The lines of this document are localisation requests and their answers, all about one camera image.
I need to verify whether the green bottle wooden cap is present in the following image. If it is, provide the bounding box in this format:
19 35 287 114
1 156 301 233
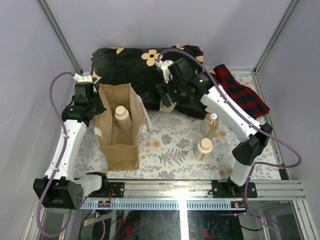
159 98 177 113

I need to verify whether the beige bottle wooden cap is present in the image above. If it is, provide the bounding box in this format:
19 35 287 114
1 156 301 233
114 105 132 131

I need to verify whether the brown jute canvas bag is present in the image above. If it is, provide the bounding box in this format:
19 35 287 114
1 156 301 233
94 84 152 171

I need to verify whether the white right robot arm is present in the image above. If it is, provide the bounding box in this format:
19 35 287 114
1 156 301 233
155 58 273 198

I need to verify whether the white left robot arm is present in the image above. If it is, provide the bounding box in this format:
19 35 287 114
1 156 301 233
33 82 110 210

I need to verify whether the yellow liquid bottle white cap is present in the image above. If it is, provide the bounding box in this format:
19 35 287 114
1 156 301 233
201 113 219 140

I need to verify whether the black floral blanket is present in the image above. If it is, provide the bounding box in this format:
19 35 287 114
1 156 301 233
90 45 207 120

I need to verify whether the red black plaid cloth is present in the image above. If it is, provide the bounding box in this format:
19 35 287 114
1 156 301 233
211 64 270 119

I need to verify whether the cream bottle wooden cap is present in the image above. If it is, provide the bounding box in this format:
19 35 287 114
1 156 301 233
194 138 213 161

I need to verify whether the floral patterned table mat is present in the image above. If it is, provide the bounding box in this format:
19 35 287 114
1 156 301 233
73 70 282 181

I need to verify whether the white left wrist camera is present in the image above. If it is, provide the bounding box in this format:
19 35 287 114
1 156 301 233
73 74 93 83

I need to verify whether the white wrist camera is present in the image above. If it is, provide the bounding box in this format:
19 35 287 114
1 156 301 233
155 60 174 84
73 74 93 83

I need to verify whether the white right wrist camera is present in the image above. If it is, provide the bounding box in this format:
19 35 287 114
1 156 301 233
155 60 174 84

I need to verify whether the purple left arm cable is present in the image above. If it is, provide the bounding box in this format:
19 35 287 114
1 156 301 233
36 71 106 240

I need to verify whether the aluminium mounting rail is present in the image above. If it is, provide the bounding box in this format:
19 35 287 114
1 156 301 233
82 178 307 201

